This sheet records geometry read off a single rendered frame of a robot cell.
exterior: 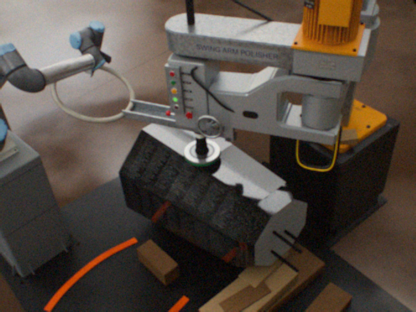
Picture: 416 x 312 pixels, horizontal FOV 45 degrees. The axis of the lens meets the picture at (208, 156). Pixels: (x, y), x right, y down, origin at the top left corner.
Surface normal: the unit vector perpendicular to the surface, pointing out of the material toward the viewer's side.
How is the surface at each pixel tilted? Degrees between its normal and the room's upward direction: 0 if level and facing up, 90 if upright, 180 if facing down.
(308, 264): 0
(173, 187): 45
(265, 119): 90
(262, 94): 90
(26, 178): 90
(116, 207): 0
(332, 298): 0
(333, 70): 90
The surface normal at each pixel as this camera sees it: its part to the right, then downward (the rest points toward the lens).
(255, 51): -0.33, 0.63
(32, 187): 0.71, 0.44
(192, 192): -0.54, -0.18
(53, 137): -0.06, -0.75
